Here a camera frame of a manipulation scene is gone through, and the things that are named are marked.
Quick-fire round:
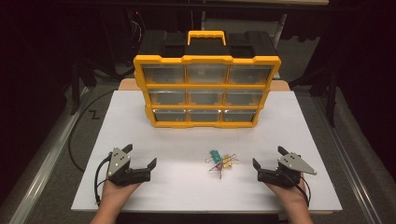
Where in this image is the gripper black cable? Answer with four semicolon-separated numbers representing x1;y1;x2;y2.
93;155;113;206
297;176;312;208

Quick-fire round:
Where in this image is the black floor cable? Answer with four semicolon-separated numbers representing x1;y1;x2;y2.
67;89;115;174

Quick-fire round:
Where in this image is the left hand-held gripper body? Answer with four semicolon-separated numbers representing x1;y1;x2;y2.
106;147;152;188

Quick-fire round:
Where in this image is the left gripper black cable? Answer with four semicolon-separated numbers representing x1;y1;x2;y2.
93;155;113;206

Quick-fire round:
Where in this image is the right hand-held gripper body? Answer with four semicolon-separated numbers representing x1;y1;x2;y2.
257;151;318;189

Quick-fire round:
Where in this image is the set of clear organizer drawers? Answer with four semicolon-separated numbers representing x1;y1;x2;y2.
142;64;274;123

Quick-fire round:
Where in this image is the black metal stand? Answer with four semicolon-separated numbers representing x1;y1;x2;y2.
69;59;97;116
289;64;339;128

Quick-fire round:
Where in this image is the yellow black organizer case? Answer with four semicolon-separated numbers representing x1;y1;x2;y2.
133;30;282;129

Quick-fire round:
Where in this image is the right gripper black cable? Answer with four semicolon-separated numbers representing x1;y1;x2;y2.
297;176;312;208

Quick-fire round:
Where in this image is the person's left hand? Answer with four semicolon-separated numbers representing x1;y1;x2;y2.
100;180;141;203

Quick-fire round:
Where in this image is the bundle of thin wires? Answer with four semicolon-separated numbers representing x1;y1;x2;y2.
129;10;148;48

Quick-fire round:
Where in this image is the person's right hand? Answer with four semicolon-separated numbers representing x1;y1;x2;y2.
264;178;309;206

